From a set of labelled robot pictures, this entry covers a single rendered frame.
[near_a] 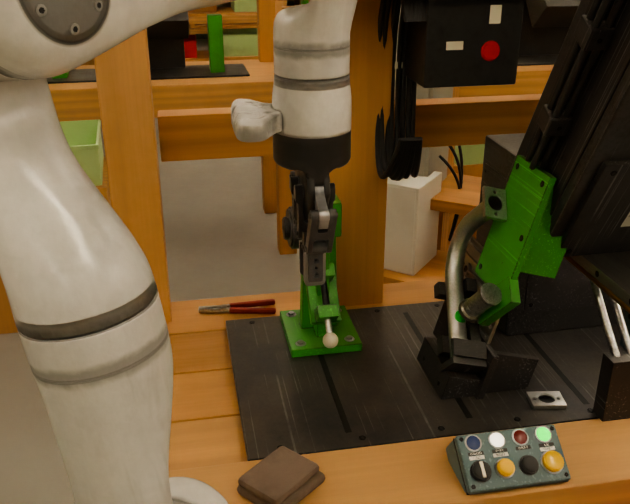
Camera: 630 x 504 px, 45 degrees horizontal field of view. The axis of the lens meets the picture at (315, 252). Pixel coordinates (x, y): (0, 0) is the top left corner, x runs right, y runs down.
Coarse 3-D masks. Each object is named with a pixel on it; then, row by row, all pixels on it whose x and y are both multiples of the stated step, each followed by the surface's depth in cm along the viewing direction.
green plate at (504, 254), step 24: (528, 168) 117; (528, 192) 116; (552, 192) 114; (528, 216) 115; (504, 240) 121; (528, 240) 115; (552, 240) 117; (480, 264) 127; (504, 264) 120; (528, 264) 118; (552, 264) 119
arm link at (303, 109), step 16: (288, 80) 68; (304, 80) 67; (320, 80) 67; (336, 80) 68; (272, 96) 71; (288, 96) 68; (304, 96) 68; (320, 96) 68; (336, 96) 68; (240, 112) 69; (256, 112) 69; (272, 112) 69; (288, 112) 69; (304, 112) 68; (320, 112) 68; (336, 112) 69; (240, 128) 67; (256, 128) 67; (272, 128) 69; (288, 128) 69; (304, 128) 69; (320, 128) 69; (336, 128) 69
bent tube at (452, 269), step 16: (496, 192) 123; (480, 208) 123; (496, 208) 124; (464, 224) 128; (480, 224) 126; (464, 240) 130; (448, 256) 131; (464, 256) 131; (448, 272) 131; (448, 288) 129; (448, 304) 128; (448, 320) 127; (464, 336) 125
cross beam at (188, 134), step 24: (480, 96) 158; (504, 96) 158; (528, 96) 158; (168, 120) 144; (192, 120) 145; (216, 120) 146; (432, 120) 154; (456, 120) 155; (480, 120) 156; (504, 120) 157; (528, 120) 158; (168, 144) 146; (192, 144) 147; (216, 144) 147; (240, 144) 148; (264, 144) 149; (432, 144) 156; (456, 144) 157
